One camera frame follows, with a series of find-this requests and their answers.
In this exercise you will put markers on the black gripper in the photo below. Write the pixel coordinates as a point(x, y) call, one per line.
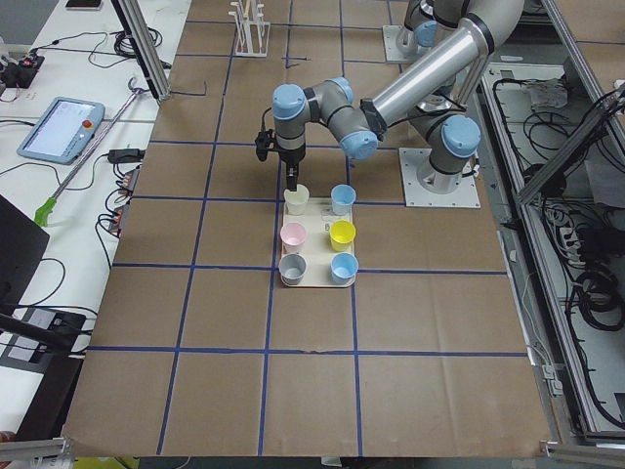
point(292, 157)

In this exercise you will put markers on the white plastic cup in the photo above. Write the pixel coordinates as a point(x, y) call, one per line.
point(296, 201)

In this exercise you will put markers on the light blue cup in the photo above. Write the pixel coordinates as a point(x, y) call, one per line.
point(342, 199)

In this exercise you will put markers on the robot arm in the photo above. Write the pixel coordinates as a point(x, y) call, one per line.
point(474, 30)

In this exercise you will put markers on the pink plastic cup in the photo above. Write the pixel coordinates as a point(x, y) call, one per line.
point(293, 236)

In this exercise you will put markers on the yellow plastic cup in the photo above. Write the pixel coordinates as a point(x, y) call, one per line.
point(342, 234)

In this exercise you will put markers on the grey plastic cup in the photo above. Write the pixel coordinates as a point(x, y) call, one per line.
point(292, 268)

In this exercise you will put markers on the light blue cup far corner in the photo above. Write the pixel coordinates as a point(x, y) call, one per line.
point(344, 267)

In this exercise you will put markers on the cream plastic tray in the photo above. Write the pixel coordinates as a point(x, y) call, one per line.
point(317, 249)

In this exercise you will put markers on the black power adapter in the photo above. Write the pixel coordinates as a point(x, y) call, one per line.
point(128, 155)

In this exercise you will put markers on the teach pendant tablet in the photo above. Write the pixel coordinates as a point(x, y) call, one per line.
point(63, 131)

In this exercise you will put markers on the reacher grabber tool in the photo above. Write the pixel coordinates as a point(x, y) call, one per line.
point(42, 213)

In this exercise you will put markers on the black monitor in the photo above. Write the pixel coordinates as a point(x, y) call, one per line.
point(23, 244)

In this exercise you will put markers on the smartphone on table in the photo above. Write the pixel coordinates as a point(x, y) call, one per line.
point(87, 5)

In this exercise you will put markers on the white wire cup rack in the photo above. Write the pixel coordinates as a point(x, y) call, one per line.
point(252, 30)

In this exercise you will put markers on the aluminium frame post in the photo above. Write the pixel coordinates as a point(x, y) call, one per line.
point(133, 22)

